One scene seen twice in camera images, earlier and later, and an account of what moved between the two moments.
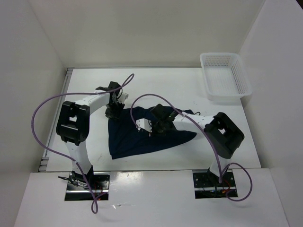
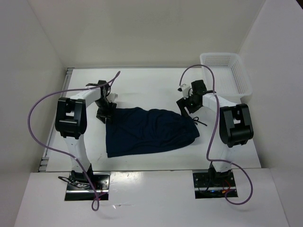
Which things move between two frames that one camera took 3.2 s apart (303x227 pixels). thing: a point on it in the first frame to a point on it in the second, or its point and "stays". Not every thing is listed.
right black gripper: x=163 y=133 to x=182 y=103
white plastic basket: x=225 y=76 stays
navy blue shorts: x=125 y=140 stays
